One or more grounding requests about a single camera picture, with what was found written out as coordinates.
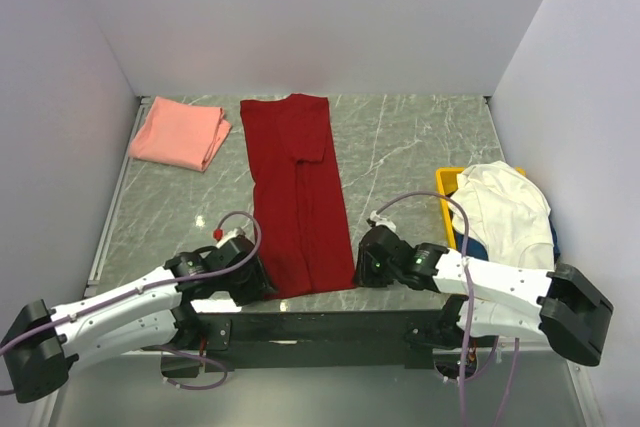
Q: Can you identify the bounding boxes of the folded pink t shirt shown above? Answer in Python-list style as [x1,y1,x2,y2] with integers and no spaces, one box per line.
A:
[128,97,232,172]

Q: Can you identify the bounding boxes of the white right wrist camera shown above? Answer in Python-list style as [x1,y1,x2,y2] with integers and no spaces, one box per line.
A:
[367,211,397,232]

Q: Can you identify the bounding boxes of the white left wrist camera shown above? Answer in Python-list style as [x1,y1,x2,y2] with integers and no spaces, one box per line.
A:
[213,228,245,248]

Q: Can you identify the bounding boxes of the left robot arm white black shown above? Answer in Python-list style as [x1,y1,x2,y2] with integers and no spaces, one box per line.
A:
[1,236,276,404]

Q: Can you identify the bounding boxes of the white t shirt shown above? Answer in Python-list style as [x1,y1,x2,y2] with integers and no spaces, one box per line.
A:
[452,161,555,270]

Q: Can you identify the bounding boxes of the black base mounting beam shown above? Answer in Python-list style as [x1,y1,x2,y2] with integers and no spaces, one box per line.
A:
[166,307,463,370]

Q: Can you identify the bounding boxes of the blue t shirt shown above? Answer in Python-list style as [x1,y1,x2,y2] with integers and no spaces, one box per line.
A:
[453,221,561,263]

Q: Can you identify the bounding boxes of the yellow plastic bin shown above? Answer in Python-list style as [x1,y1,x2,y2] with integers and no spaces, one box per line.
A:
[434,165,528,253]

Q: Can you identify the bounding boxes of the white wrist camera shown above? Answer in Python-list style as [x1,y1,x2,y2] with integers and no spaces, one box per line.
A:
[367,211,397,232]
[213,228,245,248]

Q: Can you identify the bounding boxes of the red t shirt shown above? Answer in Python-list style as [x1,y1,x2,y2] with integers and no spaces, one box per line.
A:
[240,94,355,299]

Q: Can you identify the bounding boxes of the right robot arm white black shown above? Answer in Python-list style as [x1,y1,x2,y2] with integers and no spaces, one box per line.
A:
[354,225,614,367]

